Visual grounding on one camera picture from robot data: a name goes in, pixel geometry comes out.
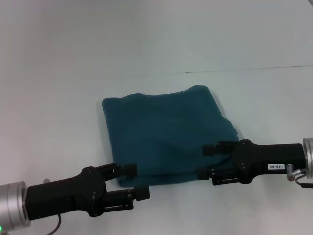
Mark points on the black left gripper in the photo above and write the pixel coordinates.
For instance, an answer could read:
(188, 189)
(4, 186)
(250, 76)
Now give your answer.
(63, 198)

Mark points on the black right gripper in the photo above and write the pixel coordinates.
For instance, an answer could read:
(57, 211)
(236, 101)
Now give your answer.
(269, 159)

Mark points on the teal blue shirt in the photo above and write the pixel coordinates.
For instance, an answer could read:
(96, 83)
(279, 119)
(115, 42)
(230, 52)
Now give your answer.
(166, 132)

